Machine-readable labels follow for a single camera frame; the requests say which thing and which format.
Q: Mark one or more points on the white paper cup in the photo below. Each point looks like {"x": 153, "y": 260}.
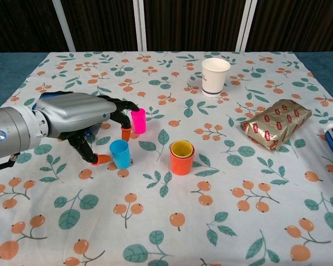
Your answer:
{"x": 213, "y": 83}

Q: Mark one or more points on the orange plastic cup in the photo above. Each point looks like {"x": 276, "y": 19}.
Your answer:
{"x": 181, "y": 166}

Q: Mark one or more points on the light blue plastic cup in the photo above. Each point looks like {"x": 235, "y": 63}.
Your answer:
{"x": 120, "y": 155}

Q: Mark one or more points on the dark folding screen white frame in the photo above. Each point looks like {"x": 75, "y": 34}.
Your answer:
{"x": 100, "y": 25}

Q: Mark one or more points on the pink plastic cup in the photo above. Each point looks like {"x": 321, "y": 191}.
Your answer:
{"x": 140, "y": 123}

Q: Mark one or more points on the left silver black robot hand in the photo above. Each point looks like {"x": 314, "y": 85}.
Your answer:
{"x": 72, "y": 110}

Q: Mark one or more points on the blue cookie packet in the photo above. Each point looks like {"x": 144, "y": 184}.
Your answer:
{"x": 89, "y": 133}

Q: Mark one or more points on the gold foil snack package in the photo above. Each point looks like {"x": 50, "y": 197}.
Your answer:
{"x": 277, "y": 124}

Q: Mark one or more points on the yellow plastic cup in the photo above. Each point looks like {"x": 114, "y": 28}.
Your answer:
{"x": 181, "y": 149}

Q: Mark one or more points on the floral leaf berry tablecloth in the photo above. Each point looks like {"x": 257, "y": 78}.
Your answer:
{"x": 166, "y": 207}

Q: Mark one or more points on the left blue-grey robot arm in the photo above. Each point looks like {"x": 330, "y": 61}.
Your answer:
{"x": 11, "y": 130}

